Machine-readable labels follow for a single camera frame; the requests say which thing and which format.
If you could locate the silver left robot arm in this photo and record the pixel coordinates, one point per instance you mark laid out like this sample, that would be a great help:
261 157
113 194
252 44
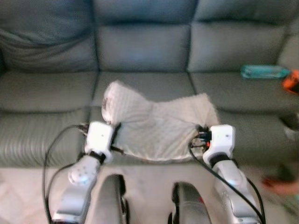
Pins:
79 186

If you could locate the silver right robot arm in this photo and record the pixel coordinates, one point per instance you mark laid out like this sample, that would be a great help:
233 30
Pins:
231 179

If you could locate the grey-green leather sofa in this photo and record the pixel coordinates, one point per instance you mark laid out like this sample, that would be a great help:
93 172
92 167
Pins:
140 46

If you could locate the grey left robot leg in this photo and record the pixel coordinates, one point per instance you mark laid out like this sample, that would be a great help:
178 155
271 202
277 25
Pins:
107 200

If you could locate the grey robot leg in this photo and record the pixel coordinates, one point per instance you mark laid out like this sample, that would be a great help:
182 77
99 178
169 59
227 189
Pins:
107 200
189 205

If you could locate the grey right robot leg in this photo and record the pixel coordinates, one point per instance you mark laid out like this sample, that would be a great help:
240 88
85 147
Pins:
189 205

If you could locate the teal plastic bottle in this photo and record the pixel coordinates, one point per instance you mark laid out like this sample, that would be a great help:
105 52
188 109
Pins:
264 71

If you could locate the person's bare leg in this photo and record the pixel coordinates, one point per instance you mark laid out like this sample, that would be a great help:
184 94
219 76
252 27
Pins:
285 187

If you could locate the orange object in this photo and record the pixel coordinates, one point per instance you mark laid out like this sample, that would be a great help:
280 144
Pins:
292 81

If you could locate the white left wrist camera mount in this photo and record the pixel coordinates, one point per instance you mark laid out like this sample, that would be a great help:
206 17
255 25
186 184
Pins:
99 137

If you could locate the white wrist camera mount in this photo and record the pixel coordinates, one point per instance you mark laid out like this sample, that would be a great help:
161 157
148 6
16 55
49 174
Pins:
99 137
222 137

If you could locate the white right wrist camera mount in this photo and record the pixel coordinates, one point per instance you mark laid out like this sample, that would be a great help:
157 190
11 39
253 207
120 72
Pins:
222 137

